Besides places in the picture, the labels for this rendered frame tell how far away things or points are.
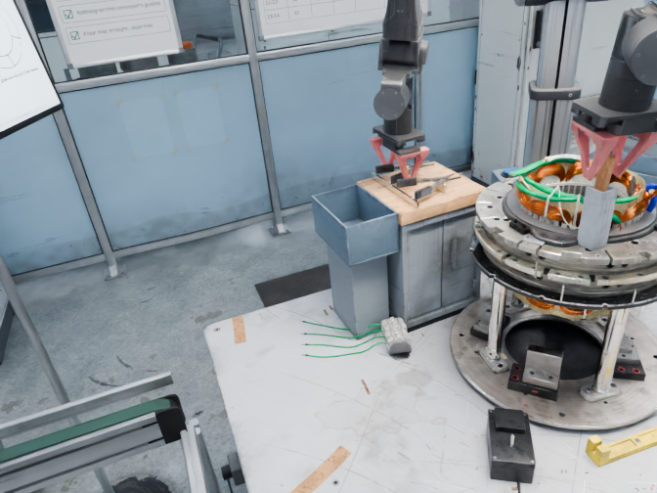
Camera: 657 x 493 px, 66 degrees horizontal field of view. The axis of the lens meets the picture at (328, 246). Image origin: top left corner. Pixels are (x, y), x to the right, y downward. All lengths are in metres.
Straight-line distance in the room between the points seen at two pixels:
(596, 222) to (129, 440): 0.90
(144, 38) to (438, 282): 2.08
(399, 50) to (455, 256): 0.42
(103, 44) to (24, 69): 1.50
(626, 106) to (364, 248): 0.48
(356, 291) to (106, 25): 2.06
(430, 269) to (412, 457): 0.37
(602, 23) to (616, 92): 2.70
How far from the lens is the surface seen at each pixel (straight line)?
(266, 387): 1.03
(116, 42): 2.79
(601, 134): 0.72
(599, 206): 0.78
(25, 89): 1.29
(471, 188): 1.05
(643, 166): 1.28
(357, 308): 1.05
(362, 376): 1.02
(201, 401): 2.18
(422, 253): 1.03
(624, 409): 1.01
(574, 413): 0.97
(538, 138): 1.36
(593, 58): 3.42
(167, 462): 2.02
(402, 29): 0.95
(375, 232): 0.95
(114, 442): 1.12
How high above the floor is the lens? 1.49
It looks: 30 degrees down
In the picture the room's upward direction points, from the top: 6 degrees counter-clockwise
